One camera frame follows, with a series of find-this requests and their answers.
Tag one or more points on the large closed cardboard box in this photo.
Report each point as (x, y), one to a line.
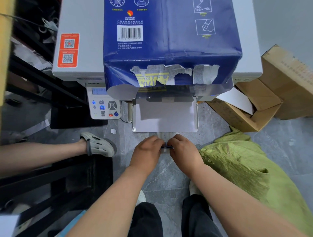
(288, 80)

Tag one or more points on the person's left forearm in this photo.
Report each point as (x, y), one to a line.
(110, 202)

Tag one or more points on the person's left hand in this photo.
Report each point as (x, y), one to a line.
(144, 153)

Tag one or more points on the light blue flat item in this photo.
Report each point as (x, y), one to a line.
(72, 223)

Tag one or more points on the white laser printer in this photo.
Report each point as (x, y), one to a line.
(80, 22)

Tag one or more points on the person's right fingers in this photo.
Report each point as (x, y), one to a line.
(174, 144)

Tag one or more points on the black low table frame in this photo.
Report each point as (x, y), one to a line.
(49, 180)

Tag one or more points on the open cardboard box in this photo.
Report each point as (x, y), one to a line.
(259, 102)

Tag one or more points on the yellow wooden board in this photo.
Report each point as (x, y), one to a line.
(5, 44)

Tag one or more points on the grey clog sandal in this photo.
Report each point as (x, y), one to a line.
(99, 145)

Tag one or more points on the black trousers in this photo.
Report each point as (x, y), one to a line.
(146, 222)

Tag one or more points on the person's left fingers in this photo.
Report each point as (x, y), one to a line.
(157, 144)

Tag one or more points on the grey printer tray extension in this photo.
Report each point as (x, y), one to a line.
(166, 137)

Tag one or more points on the white shoe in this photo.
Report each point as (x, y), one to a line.
(141, 197)
(194, 188)

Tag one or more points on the green crinkled cloth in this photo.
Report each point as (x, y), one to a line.
(247, 171)

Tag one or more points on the person's right forearm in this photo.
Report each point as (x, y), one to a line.
(232, 202)

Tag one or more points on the orange sticker label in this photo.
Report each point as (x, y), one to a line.
(68, 50)

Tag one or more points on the blue paper ream package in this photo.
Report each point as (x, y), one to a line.
(171, 36)

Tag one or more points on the white paper sheets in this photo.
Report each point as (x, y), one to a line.
(236, 100)

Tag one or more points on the person's right hand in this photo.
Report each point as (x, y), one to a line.
(185, 153)

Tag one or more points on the black metal shelf rack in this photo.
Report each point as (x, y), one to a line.
(36, 80)

